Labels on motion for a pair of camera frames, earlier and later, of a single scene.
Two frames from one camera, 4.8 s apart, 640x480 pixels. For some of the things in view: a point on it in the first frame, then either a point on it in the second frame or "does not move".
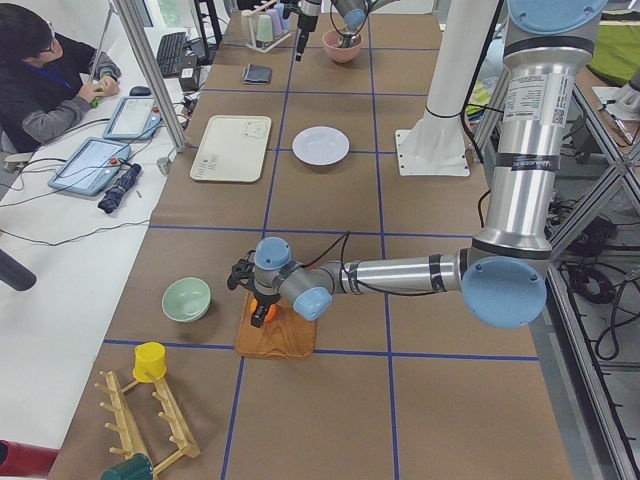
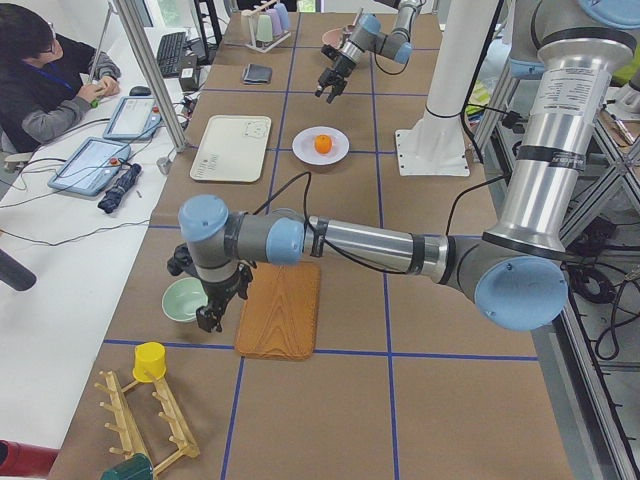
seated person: (47, 81) does not move
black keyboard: (169, 53) does not move
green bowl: (186, 299) does not move
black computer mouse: (140, 91) does not move
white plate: (320, 145) does not move
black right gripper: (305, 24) → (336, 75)
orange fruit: (271, 312) → (323, 143)
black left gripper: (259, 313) → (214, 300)
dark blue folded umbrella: (123, 183) does not move
